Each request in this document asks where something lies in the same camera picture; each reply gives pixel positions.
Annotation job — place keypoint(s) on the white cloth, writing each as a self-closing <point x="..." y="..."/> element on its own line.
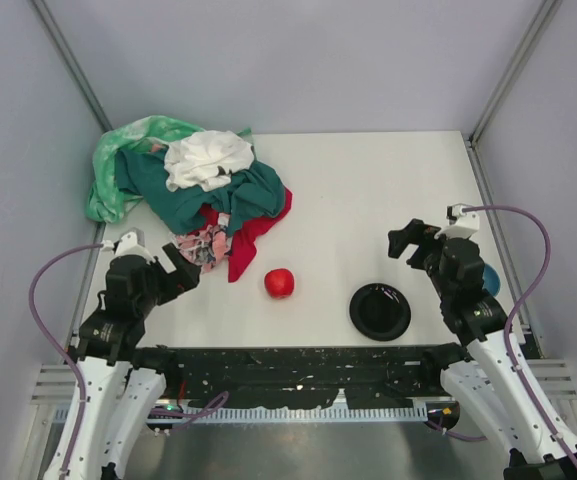
<point x="206" y="159"/>

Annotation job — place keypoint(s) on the black plate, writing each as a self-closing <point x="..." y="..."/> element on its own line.
<point x="380" y="312"/>

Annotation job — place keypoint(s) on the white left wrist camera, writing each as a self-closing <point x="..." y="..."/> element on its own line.
<point x="130" y="241"/>

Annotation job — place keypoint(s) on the red apple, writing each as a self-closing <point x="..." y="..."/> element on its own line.
<point x="279" y="283"/>

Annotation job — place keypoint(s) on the teal cloth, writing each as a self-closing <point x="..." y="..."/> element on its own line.
<point x="252" y="193"/>

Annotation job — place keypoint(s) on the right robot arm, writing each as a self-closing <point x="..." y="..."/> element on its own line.
<point x="484" y="371"/>

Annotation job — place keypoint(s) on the red cloth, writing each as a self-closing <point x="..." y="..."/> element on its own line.
<point x="243" y="249"/>

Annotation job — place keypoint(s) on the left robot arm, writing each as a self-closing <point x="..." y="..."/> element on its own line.
<point x="117" y="383"/>

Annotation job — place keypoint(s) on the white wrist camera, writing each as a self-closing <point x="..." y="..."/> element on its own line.
<point x="461" y="223"/>
<point x="130" y="241"/>

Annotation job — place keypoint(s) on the light green tie-dye cloth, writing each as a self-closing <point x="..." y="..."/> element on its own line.
<point x="106" y="202"/>

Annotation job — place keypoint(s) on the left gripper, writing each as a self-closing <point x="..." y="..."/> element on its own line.
<point x="163" y="278"/>

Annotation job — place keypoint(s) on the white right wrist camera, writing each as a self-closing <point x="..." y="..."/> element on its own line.
<point x="461" y="223"/>

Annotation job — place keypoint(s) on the blue bowl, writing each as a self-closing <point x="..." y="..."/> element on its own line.
<point x="491" y="280"/>

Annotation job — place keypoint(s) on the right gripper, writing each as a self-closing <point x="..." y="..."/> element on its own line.
<point x="423" y="248"/>

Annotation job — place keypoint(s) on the black speckled table rail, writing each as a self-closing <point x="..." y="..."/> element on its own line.
<point x="302" y="378"/>

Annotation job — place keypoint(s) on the pink floral cloth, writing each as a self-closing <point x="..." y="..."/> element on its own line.
<point x="205" y="248"/>

